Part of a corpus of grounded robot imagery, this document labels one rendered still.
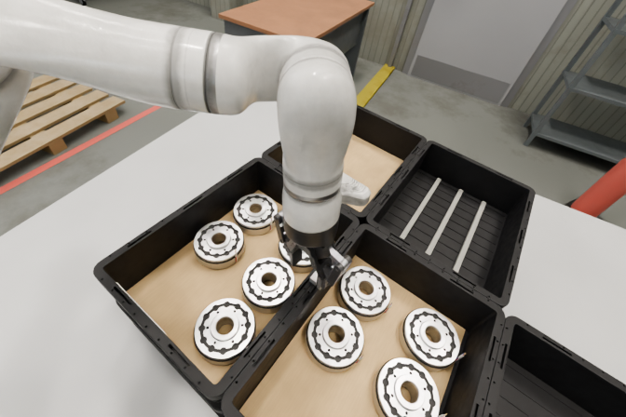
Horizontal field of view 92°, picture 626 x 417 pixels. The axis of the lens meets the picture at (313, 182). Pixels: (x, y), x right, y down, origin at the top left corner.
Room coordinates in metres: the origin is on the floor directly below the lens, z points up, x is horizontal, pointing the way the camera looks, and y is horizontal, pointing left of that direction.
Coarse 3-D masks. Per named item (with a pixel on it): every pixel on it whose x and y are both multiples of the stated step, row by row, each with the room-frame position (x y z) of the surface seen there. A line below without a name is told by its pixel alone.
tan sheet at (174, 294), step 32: (256, 192) 0.52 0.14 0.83; (192, 256) 0.31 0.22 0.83; (256, 256) 0.34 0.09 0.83; (160, 288) 0.24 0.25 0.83; (192, 288) 0.25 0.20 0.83; (224, 288) 0.26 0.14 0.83; (160, 320) 0.18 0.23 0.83; (192, 320) 0.19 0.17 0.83; (256, 320) 0.21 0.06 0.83; (192, 352) 0.14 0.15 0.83
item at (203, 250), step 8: (208, 224) 0.38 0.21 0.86; (216, 224) 0.38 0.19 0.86; (224, 224) 0.39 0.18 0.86; (232, 224) 0.39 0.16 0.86; (200, 232) 0.36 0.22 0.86; (208, 232) 0.36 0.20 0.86; (232, 232) 0.37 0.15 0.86; (240, 232) 0.37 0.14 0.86; (200, 240) 0.34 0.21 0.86; (232, 240) 0.35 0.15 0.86; (240, 240) 0.35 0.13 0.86; (200, 248) 0.32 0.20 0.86; (208, 248) 0.32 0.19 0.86; (232, 248) 0.33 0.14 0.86; (240, 248) 0.34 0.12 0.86; (200, 256) 0.30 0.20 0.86; (208, 256) 0.30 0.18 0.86; (216, 256) 0.31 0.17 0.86; (224, 256) 0.31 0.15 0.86; (232, 256) 0.31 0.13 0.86
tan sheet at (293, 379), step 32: (384, 320) 0.25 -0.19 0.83; (288, 352) 0.17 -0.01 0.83; (384, 352) 0.20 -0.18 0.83; (288, 384) 0.12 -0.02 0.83; (320, 384) 0.13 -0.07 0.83; (352, 384) 0.14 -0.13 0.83; (256, 416) 0.07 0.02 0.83; (288, 416) 0.08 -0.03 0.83; (320, 416) 0.08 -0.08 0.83; (352, 416) 0.09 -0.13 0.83
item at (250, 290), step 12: (252, 264) 0.30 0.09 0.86; (264, 264) 0.31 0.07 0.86; (276, 264) 0.31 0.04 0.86; (252, 276) 0.28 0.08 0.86; (288, 276) 0.29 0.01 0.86; (252, 288) 0.26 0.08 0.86; (288, 288) 0.27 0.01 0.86; (252, 300) 0.23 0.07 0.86; (264, 300) 0.24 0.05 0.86; (276, 300) 0.24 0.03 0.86
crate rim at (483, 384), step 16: (368, 224) 0.40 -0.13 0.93; (352, 240) 0.36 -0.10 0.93; (384, 240) 0.37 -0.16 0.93; (416, 256) 0.35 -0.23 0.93; (432, 272) 0.32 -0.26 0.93; (464, 288) 0.30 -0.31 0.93; (304, 304) 0.21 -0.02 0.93; (496, 304) 0.27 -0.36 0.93; (288, 320) 0.18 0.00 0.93; (496, 320) 0.25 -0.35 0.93; (272, 336) 0.16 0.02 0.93; (496, 336) 0.22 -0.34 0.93; (496, 352) 0.19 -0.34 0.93; (256, 368) 0.11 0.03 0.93; (240, 384) 0.09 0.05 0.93; (480, 384) 0.14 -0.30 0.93; (224, 400) 0.07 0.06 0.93; (480, 400) 0.12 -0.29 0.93; (240, 416) 0.06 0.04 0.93; (480, 416) 0.10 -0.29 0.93
